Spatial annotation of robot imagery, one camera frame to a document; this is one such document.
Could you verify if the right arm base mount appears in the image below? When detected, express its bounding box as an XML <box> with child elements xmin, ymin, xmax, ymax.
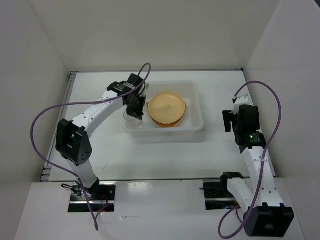
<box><xmin>199</xmin><ymin>178</ymin><xmax>238</xmax><ymax>211</ymax></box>

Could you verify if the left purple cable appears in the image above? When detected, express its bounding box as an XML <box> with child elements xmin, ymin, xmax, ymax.
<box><xmin>30</xmin><ymin>63</ymin><xmax>152</xmax><ymax>232</ymax></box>

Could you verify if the clear glass cup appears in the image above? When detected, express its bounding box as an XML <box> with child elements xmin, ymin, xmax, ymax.
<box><xmin>123</xmin><ymin>111</ymin><xmax>143</xmax><ymax>129</ymax></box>

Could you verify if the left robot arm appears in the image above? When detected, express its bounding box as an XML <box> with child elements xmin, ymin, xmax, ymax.
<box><xmin>55</xmin><ymin>73</ymin><xmax>147</xmax><ymax>200</ymax></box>

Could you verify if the tan plate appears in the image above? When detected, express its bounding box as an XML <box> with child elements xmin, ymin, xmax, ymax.
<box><xmin>147</xmin><ymin>91</ymin><xmax>186</xmax><ymax>125</ymax></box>
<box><xmin>148</xmin><ymin>99</ymin><xmax>187</xmax><ymax>124</ymax></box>

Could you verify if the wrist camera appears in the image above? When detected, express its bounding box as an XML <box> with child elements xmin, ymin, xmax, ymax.
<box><xmin>232</xmin><ymin>93</ymin><xmax>250</xmax><ymax>114</ymax></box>
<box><xmin>139</xmin><ymin>81</ymin><xmax>149</xmax><ymax>95</ymax></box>

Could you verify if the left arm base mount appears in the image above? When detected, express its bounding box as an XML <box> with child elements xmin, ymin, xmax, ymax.
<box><xmin>61</xmin><ymin>181</ymin><xmax>116</xmax><ymax>213</ymax></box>

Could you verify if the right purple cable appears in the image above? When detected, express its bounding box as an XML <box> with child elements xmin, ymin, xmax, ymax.
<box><xmin>218</xmin><ymin>80</ymin><xmax>282</xmax><ymax>238</ymax></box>

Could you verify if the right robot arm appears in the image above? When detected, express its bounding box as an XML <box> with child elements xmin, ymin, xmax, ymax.
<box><xmin>219</xmin><ymin>104</ymin><xmax>294</xmax><ymax>238</ymax></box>

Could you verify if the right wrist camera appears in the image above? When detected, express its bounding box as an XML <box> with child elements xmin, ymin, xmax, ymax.
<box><xmin>232</xmin><ymin>93</ymin><xmax>250</xmax><ymax>114</ymax></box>

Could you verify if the purple cable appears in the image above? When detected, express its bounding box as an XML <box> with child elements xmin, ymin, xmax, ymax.
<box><xmin>218</xmin><ymin>80</ymin><xmax>282</xmax><ymax>238</ymax></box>
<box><xmin>30</xmin><ymin>63</ymin><xmax>152</xmax><ymax>232</ymax></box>

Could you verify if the woven bamboo basket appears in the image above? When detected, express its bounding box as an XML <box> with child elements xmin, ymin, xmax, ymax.
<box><xmin>146</xmin><ymin>102</ymin><xmax>187</xmax><ymax>128</ymax></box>

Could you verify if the white plastic bin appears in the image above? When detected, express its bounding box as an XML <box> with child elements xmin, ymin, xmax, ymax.
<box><xmin>122</xmin><ymin>80</ymin><xmax>204</xmax><ymax>141</ymax></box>

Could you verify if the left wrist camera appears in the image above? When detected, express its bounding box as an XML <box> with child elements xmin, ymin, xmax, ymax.
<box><xmin>139</xmin><ymin>81</ymin><xmax>149</xmax><ymax>95</ymax></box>

